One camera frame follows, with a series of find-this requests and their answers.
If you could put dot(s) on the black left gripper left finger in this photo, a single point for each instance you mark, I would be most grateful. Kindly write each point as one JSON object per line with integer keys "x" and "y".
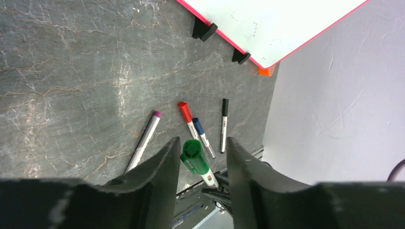
{"x": 143, "y": 198}

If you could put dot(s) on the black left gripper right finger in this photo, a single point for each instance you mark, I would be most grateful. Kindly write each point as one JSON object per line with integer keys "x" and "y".
{"x": 262, "y": 198}

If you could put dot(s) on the green marker pen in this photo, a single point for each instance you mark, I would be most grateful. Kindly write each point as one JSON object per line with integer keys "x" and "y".
{"x": 194, "y": 159}

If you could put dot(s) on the pink framed whiteboard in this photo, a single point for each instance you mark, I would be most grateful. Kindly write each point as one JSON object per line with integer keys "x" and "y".
{"x": 270, "y": 30}

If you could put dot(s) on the black right whiteboard foot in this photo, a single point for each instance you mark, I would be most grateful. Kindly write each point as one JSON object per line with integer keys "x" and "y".
{"x": 240, "y": 57}

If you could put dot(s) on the black whiteboard foot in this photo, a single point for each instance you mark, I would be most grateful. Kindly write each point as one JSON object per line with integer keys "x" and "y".
{"x": 240, "y": 57}
{"x": 203, "y": 31}

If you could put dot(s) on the black left whiteboard foot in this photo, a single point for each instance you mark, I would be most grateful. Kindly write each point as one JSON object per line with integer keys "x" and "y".
{"x": 203, "y": 31}

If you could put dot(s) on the purple marker pen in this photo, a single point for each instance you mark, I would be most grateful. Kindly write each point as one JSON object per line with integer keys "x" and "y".
{"x": 147, "y": 135}

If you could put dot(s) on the black marker pen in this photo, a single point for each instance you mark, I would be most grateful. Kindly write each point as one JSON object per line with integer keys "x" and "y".
{"x": 225, "y": 104}

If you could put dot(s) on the blue marker pen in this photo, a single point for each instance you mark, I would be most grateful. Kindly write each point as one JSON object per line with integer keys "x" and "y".
{"x": 201, "y": 133}

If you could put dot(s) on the red marker pen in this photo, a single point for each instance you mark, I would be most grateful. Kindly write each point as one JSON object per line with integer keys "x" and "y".
{"x": 187, "y": 116}

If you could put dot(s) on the orange half-round block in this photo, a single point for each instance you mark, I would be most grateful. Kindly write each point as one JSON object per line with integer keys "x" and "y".
{"x": 266, "y": 72}

